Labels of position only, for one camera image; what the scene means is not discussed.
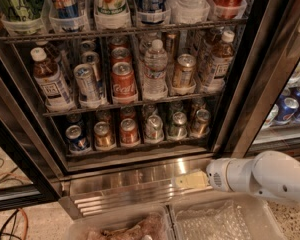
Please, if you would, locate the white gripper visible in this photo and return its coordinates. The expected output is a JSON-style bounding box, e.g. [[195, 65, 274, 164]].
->
[[174, 170, 208, 189]]

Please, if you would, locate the green soda can front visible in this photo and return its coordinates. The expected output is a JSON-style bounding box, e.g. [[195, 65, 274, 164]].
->
[[168, 112, 187, 139]]

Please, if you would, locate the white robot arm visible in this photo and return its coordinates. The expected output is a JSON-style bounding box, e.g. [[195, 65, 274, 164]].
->
[[172, 151, 300, 203]]

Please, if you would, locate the gold can bottom right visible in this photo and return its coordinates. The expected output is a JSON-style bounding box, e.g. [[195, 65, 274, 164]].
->
[[190, 109, 211, 137]]

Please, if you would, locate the gold can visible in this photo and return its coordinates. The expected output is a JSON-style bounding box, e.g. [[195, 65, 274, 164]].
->
[[94, 121, 116, 150], [190, 109, 211, 137]]

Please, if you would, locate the silver white can bottom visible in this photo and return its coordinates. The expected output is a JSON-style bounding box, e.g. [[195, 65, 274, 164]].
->
[[145, 115, 164, 143]]

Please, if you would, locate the red can bottom front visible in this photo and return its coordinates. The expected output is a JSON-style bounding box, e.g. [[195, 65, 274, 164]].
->
[[120, 118, 140, 147]]

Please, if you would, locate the fridge right glass door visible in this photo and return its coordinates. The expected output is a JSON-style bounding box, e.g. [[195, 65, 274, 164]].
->
[[209, 0, 300, 158]]

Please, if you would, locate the fridge glass door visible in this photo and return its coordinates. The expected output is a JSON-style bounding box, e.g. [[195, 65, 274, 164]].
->
[[0, 77, 61, 211], [209, 0, 300, 158]]

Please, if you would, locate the gold can bottom left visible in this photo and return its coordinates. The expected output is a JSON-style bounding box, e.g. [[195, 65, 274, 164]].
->
[[94, 121, 116, 150]]

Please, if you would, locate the gold can middle shelf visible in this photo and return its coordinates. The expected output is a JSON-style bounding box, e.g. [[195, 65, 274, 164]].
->
[[172, 54, 196, 95]]

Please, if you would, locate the blue Pepsi can right fridge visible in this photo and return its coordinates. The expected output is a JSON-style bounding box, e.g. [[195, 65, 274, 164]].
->
[[274, 97, 299, 125]]

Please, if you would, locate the red Coca-Cola can front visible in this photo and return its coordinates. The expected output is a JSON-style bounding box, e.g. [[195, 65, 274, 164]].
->
[[111, 62, 138, 104]]

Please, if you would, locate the blue Pepsi can front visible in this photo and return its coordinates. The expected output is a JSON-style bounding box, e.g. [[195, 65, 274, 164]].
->
[[65, 125, 91, 153]]

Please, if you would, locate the fridge left glass door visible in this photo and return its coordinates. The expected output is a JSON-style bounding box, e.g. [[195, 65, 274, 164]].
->
[[0, 77, 61, 211]]

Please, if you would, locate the water bottle top shelf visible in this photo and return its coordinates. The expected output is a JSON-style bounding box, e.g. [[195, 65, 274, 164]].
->
[[167, 0, 210, 24]]

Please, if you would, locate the blue can top shelf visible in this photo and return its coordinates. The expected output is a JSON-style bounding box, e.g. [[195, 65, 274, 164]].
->
[[135, 0, 169, 25]]

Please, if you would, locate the green can top shelf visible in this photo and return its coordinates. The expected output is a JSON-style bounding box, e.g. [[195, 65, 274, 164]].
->
[[0, 0, 48, 36]]

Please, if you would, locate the clear bin with bubble wrap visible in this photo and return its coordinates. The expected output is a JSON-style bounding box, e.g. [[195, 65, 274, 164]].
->
[[169, 191, 287, 240]]

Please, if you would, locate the clear bin left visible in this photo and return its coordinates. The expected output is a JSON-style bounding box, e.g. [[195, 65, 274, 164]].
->
[[63, 204, 175, 240]]

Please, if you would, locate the clear water bottle front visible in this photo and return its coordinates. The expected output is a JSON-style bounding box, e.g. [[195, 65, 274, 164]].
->
[[143, 39, 168, 100]]

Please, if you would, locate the tea bottle right front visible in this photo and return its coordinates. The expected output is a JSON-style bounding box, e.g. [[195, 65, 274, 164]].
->
[[200, 30, 235, 93]]

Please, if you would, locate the tea bottle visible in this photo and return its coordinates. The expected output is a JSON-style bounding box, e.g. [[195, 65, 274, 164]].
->
[[30, 47, 75, 112], [200, 30, 235, 93]]

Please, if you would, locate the tea bottle left front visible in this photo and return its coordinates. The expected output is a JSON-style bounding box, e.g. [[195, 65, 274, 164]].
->
[[30, 47, 75, 112]]

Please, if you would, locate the orange cable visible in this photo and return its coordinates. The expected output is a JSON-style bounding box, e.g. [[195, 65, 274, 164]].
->
[[0, 172, 33, 240]]

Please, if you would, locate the black cable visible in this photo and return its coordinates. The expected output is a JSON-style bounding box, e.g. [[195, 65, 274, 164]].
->
[[0, 142, 23, 240]]

